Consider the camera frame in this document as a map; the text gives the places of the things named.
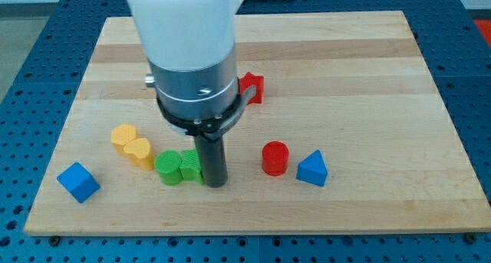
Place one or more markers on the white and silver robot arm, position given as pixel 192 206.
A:
pixel 191 50

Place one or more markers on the red star block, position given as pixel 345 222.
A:
pixel 248 80

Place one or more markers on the green star block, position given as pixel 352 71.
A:
pixel 190 167

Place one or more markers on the black cylindrical pointer rod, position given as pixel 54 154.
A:
pixel 212 159

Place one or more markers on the red cylinder block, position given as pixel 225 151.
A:
pixel 275 155

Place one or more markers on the blue triangular prism block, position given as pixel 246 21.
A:
pixel 312 169

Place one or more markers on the green cylinder block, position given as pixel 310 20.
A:
pixel 167 165

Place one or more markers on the light wooden board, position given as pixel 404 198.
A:
pixel 353 85

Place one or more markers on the yellow heart block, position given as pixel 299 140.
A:
pixel 140 153

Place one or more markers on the blue cube block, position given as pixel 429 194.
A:
pixel 79 182

